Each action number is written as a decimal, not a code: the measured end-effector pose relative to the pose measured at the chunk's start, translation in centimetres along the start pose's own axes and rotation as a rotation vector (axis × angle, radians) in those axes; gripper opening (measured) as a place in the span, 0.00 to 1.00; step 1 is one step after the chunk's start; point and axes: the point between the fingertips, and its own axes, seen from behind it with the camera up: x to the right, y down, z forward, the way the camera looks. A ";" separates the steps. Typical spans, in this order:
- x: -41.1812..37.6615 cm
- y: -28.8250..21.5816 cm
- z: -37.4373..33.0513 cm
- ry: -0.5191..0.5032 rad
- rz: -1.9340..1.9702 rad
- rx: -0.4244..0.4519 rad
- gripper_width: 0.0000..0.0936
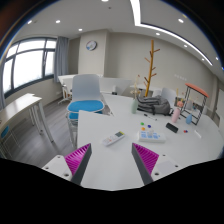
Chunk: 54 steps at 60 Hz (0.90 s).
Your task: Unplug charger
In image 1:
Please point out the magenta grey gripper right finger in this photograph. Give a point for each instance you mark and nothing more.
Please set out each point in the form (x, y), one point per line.
(145, 160)

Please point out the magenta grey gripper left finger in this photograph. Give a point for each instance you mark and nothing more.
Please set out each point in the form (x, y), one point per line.
(77, 162)

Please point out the white remote control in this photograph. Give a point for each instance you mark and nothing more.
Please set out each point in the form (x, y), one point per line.
(113, 138)

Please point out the black phone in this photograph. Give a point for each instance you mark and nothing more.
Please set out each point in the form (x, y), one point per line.
(172, 127)

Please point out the black marker pen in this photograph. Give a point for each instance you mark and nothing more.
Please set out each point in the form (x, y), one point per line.
(150, 117)

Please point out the grey backpack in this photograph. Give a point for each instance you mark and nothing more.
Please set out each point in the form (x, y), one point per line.
(154, 105)

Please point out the pink bottle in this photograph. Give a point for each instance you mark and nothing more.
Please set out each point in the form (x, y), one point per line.
(175, 115)

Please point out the pale green bottle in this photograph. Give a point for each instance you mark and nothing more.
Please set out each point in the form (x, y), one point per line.
(134, 106)

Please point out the light blue bottle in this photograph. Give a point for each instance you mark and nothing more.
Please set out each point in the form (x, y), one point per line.
(189, 119)

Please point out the wooden side desk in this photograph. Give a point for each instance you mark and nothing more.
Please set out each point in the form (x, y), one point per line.
(24, 105)

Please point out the white blue seat chair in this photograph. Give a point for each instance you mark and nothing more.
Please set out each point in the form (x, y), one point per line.
(86, 96)

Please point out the grey curtain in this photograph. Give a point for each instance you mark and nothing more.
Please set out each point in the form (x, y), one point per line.
(61, 57)

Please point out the wooden coat tree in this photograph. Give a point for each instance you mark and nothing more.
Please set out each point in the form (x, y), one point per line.
(151, 67)

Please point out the black frame orange top rack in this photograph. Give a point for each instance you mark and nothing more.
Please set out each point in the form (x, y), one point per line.
(194, 102)

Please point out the window with dark frame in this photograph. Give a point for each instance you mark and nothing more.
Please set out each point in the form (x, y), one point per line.
(27, 62)

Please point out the round wall clock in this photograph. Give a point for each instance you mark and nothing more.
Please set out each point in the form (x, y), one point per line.
(91, 45)

